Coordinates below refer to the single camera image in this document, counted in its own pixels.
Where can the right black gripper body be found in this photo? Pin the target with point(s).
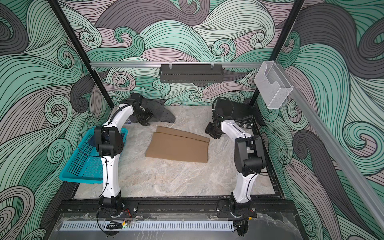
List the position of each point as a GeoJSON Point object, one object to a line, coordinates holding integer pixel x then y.
{"type": "Point", "coordinates": [211, 131]}

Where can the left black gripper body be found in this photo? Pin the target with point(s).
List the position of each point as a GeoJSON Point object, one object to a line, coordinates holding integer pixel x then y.
{"type": "Point", "coordinates": [144, 116]}

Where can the tan brown skirt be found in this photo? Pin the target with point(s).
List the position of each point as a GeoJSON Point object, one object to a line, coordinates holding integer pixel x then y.
{"type": "Point", "coordinates": [177, 145]}

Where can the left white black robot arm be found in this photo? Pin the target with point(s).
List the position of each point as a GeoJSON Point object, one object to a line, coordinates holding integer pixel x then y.
{"type": "Point", "coordinates": [109, 145]}

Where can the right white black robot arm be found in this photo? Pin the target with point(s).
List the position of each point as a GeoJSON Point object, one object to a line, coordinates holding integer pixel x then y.
{"type": "Point", "coordinates": [249, 158]}

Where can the grey dotted skirt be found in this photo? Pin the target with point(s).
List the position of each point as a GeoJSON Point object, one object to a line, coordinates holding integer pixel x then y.
{"type": "Point", "coordinates": [160, 113]}

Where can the black hard case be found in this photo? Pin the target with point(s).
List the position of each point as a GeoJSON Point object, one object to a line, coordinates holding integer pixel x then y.
{"type": "Point", "coordinates": [241, 113]}

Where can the teal plastic basket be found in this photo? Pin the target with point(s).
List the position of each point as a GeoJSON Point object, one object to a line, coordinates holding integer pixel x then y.
{"type": "Point", "coordinates": [85, 165]}

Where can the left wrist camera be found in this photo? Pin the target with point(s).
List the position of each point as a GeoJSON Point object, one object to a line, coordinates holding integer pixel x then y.
{"type": "Point", "coordinates": [136, 98]}

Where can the black perforated wall shelf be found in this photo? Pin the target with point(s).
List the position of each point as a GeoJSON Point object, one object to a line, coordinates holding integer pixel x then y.
{"type": "Point", "coordinates": [200, 74]}

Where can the aluminium back rail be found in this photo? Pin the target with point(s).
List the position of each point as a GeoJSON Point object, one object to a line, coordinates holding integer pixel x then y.
{"type": "Point", "coordinates": [137, 64]}

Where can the black left corner post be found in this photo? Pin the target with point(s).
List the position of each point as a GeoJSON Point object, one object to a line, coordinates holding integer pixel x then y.
{"type": "Point", "coordinates": [80, 50]}

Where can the black corner post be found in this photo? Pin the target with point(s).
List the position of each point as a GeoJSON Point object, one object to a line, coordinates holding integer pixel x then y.
{"type": "Point", "coordinates": [283, 38]}
{"type": "Point", "coordinates": [80, 50]}

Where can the clear plastic wall bin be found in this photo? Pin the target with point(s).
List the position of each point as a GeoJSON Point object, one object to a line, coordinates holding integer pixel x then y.
{"type": "Point", "coordinates": [273, 84]}

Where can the white slotted cable duct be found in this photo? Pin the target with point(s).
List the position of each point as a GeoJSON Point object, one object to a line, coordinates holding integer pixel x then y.
{"type": "Point", "coordinates": [226, 226]}

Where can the black right corner post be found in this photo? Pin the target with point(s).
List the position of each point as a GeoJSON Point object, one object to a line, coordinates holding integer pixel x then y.
{"type": "Point", "coordinates": [283, 38]}

